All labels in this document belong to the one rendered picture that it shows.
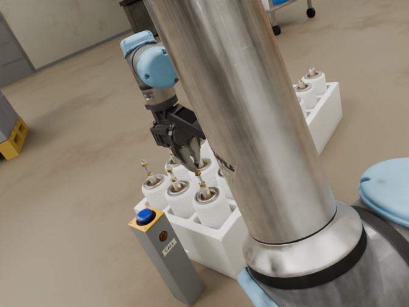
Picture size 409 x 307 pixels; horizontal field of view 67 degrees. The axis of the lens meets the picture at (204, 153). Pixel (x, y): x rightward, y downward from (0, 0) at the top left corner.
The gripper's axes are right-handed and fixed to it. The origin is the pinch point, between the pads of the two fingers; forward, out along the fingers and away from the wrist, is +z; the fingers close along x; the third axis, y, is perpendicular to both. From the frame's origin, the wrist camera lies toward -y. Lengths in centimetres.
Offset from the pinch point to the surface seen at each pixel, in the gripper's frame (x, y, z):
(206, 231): 6.9, -1.5, 17.2
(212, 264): 7.8, 1.4, 31.5
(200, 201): 3.0, 0.6, 9.8
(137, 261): 16, 32, 35
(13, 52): -276, 837, -25
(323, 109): -66, -8, 19
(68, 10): -435, 774, -67
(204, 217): 4.8, -0.4, 13.9
